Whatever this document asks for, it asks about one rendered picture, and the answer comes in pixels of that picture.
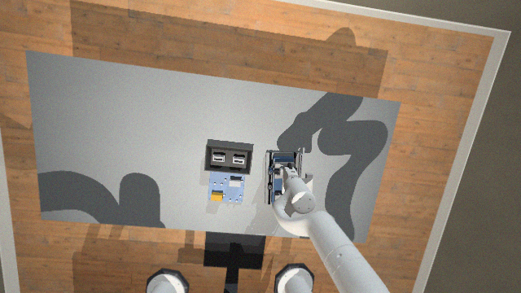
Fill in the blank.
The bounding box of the yellow rectangular block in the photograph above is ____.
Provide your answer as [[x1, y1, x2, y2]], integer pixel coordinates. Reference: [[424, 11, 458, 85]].
[[211, 192, 223, 201]]

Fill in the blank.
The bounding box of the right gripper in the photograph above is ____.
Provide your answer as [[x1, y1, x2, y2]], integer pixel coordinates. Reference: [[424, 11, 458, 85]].
[[282, 163, 299, 188]]

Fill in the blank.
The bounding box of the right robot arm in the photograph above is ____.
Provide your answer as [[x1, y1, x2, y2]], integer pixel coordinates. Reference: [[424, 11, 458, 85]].
[[272, 173, 390, 293]]

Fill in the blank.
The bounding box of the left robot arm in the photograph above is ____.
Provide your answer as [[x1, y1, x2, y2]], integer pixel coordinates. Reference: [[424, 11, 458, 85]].
[[147, 273, 185, 293]]

